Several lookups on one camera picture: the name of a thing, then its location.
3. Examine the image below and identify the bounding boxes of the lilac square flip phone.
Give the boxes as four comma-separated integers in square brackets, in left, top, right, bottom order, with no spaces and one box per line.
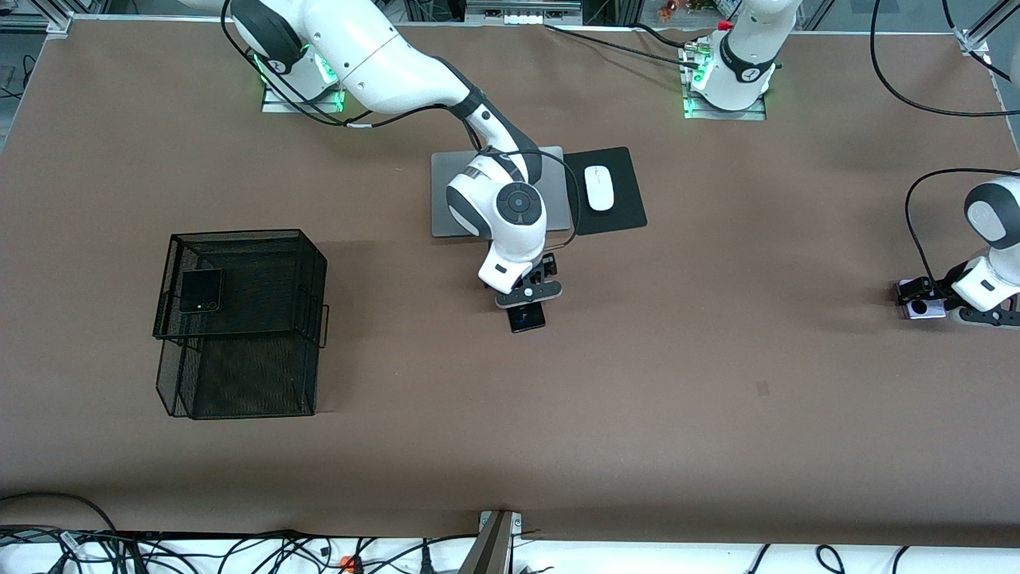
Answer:
[899,279,947,320]

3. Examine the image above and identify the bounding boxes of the black slab smartphone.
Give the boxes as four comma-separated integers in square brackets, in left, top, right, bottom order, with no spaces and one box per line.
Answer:
[508,303,547,334]

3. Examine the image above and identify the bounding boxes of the black square flip phone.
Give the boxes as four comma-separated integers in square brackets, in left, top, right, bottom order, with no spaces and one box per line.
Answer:
[179,269,226,314]

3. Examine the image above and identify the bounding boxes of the black mouse pad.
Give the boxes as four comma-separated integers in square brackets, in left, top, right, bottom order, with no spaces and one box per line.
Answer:
[563,146,648,237]

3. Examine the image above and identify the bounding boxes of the white computer mouse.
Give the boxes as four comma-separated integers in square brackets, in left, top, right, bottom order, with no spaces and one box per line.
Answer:
[584,165,616,212]

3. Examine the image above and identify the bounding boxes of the silver closed laptop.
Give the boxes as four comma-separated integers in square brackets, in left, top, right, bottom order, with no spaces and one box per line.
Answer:
[430,146,573,238]

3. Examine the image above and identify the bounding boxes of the white power strip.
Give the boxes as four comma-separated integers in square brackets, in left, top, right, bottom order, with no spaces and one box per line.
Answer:
[465,0,583,26]

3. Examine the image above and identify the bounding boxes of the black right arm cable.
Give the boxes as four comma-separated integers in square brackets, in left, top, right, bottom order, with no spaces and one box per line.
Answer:
[221,0,579,252]

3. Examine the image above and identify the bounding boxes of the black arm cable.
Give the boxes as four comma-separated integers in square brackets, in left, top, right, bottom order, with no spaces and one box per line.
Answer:
[221,0,579,252]
[870,0,1020,280]

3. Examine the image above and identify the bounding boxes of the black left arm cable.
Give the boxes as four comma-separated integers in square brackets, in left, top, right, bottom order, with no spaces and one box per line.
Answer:
[870,0,1020,280]

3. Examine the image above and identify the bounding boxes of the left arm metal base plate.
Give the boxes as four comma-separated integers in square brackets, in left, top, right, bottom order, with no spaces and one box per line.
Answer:
[683,88,767,122]

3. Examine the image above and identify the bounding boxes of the black cable across table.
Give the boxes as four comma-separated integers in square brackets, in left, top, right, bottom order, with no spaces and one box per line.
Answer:
[544,22,702,69]

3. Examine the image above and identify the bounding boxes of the aluminium camera mount post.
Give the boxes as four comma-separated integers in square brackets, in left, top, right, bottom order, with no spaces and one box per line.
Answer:
[458,510,524,574]

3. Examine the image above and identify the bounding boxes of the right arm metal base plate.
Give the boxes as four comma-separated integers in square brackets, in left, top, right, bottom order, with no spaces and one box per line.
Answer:
[261,80,345,114]

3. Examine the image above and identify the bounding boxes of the black wire mesh basket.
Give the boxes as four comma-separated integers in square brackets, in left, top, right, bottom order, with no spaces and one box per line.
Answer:
[152,229,331,421]

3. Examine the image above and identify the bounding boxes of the thick black floor cable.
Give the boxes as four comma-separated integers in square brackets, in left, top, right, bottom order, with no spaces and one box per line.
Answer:
[0,492,120,545]

